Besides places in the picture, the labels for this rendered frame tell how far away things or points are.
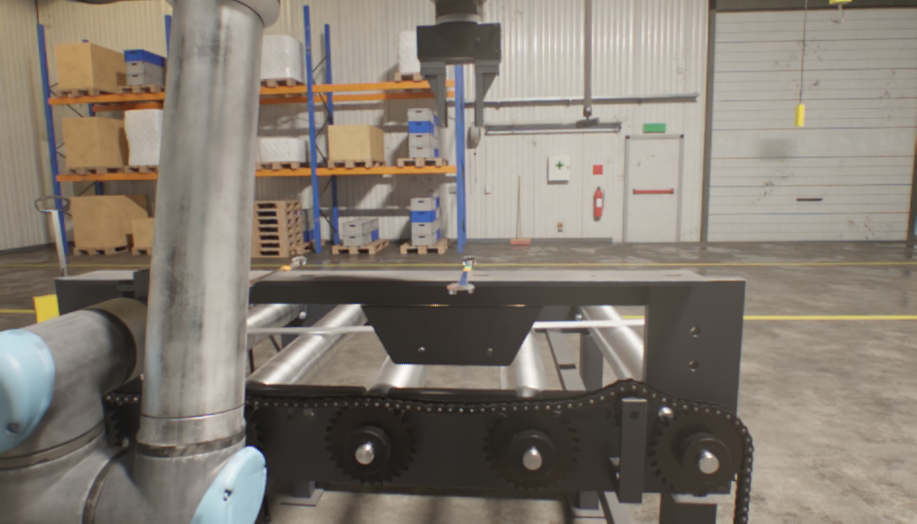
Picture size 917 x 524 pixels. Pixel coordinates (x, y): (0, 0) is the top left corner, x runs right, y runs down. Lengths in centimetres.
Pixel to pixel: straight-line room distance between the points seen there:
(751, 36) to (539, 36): 410
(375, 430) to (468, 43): 67
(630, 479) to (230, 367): 70
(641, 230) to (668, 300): 939
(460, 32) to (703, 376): 73
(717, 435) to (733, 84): 1022
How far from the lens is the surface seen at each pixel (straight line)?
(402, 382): 106
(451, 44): 77
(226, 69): 51
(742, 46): 1120
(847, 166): 1202
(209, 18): 54
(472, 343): 90
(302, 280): 87
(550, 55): 1022
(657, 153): 1033
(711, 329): 96
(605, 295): 91
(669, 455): 97
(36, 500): 57
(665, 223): 1043
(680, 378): 97
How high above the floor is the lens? 134
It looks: 7 degrees down
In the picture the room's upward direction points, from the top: 1 degrees counter-clockwise
